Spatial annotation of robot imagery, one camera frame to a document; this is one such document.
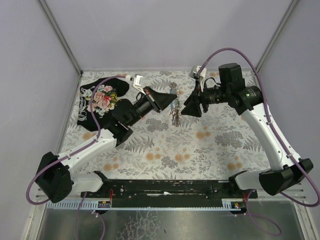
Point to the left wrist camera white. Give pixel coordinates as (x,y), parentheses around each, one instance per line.
(135,82)

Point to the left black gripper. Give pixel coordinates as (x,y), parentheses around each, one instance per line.
(153,102)

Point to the black floral cloth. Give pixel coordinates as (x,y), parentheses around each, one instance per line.
(99,98)

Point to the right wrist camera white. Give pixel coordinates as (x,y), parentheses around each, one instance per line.
(198,74)

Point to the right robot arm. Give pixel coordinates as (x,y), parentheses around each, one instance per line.
(286,165)

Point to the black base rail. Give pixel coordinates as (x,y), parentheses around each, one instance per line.
(168,193)

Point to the white cable duct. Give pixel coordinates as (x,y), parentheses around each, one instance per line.
(100,205)

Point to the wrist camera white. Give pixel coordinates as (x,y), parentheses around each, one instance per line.
(198,74)
(135,82)

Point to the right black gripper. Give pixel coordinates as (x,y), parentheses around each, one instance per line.
(200,100)

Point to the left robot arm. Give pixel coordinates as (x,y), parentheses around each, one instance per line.
(56,174)

